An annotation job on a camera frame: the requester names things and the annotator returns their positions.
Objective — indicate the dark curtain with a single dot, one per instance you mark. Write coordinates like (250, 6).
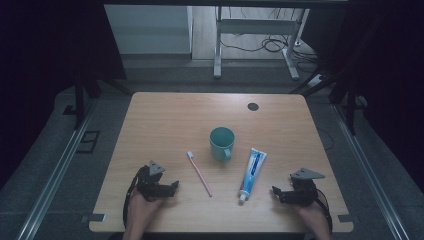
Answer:
(393, 73)
(36, 66)

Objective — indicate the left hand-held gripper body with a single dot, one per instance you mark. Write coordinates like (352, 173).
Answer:
(148, 185)

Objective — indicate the white blue toothpaste tube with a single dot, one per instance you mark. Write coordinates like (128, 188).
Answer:
(252, 173)

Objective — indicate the grey tape strip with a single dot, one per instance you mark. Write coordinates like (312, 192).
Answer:
(94, 218)

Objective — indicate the dark round table grommet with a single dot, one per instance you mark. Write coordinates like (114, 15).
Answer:
(253, 106)

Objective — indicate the aluminium floor rail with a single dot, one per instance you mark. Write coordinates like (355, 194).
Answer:
(370, 173)
(56, 173)

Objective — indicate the black metal stand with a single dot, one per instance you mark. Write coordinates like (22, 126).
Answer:
(350, 103)
(79, 100)

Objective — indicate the person's right hand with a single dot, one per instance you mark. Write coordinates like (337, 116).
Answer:
(311, 213)

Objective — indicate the white power strip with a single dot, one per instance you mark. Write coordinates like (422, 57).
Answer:
(316, 80)

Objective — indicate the person's left hand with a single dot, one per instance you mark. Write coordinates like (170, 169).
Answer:
(143, 208)

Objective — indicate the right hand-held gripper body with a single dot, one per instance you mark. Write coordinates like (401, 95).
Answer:
(304, 190)

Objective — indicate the white cabinet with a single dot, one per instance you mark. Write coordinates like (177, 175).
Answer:
(148, 30)

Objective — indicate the teal cup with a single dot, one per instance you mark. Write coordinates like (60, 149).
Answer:
(221, 144)

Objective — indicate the white metal desk frame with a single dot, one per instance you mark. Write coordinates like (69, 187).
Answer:
(256, 26)

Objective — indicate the pink toothbrush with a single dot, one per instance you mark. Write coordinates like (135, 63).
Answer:
(200, 175)

